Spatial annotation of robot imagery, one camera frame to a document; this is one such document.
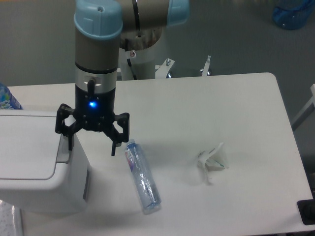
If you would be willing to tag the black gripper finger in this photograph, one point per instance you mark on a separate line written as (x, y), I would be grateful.
(110, 131)
(63, 112)

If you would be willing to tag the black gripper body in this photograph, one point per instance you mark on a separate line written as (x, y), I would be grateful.
(95, 113)

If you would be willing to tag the white push-lid trash can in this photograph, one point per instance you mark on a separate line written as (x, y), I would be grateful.
(38, 172)

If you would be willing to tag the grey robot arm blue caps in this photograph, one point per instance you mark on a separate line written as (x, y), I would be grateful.
(99, 25)

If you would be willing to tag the blue labelled bottle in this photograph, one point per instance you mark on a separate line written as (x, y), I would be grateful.
(7, 100)

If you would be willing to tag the clear plastic water bottle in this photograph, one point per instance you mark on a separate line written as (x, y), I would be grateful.
(145, 184)

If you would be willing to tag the crumpled white paper wrapper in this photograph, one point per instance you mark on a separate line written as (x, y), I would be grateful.
(212, 161)

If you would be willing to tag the speckled plastic bag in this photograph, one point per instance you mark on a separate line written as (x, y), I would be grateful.
(10, 220)

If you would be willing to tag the blue water jug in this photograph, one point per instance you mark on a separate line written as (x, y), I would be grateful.
(292, 14)

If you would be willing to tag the black device at table edge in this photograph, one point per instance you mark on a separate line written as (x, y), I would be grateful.
(307, 211)

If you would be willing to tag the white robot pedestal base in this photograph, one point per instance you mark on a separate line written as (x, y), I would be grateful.
(137, 56)

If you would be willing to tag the white bracket with bolt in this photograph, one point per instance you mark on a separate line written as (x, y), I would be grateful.
(205, 71)

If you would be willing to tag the white metal frame right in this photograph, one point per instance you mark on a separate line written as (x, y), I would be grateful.
(305, 111)

